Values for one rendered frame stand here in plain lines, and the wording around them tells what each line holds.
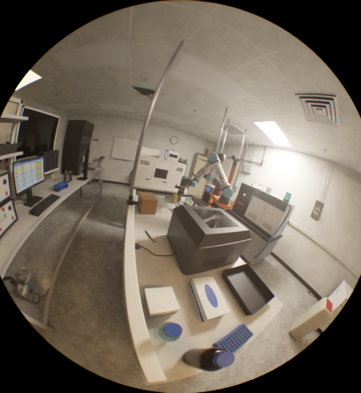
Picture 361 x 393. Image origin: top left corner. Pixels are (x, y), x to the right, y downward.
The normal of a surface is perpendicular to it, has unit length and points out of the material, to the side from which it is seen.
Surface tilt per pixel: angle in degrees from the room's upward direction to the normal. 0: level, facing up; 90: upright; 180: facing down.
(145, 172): 90
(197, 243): 51
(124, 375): 0
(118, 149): 90
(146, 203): 90
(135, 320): 0
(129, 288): 0
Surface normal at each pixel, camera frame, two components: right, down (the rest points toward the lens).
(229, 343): 0.25, -0.92
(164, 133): 0.32, 0.36
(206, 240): 0.41, -0.18
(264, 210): -0.91, -0.12
